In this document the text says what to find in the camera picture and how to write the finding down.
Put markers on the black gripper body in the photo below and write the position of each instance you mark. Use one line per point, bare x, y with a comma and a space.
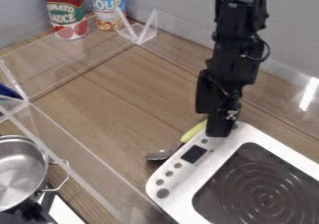
233, 68

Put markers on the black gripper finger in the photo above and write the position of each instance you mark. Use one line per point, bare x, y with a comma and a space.
207, 95
223, 115

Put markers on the green handled metal spoon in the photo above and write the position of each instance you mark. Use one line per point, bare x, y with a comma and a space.
163, 154

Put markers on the white and black stove top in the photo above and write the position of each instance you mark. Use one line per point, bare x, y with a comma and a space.
245, 179

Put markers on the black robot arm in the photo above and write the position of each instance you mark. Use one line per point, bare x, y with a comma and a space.
241, 18

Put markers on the black stove under pot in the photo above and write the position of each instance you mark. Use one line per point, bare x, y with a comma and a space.
31, 211

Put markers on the alphabet soup can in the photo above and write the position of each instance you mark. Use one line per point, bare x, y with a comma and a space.
106, 14

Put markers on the tomato sauce can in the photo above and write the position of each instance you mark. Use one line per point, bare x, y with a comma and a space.
67, 18

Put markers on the blue object at left edge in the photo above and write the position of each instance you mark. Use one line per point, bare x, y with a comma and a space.
9, 92

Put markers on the stainless steel pot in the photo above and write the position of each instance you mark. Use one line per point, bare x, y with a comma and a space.
25, 164

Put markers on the clear acrylic corner bracket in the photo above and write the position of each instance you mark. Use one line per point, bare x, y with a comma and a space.
138, 33

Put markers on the clear acrylic left bracket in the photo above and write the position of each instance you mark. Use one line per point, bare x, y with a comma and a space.
14, 99

